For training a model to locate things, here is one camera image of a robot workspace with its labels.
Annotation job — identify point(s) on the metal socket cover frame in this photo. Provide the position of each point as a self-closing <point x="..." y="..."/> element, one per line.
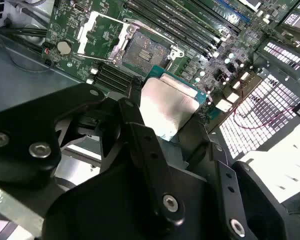
<point x="88" y="32"/>

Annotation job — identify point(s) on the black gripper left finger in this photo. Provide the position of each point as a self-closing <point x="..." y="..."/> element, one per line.
<point x="27" y="125"/>

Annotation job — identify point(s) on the CPU with silver top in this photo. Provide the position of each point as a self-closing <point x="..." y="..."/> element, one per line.
<point x="165" y="105"/>

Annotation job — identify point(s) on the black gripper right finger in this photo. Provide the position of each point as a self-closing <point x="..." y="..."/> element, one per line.
<point x="230" y="205"/>

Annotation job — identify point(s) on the thin metal locking lever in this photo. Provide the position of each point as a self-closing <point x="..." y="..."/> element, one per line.
<point x="152" y="28"/>
<point x="95" y="57"/>

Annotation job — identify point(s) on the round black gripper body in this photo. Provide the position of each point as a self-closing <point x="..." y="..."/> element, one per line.
<point x="102" y="212"/>

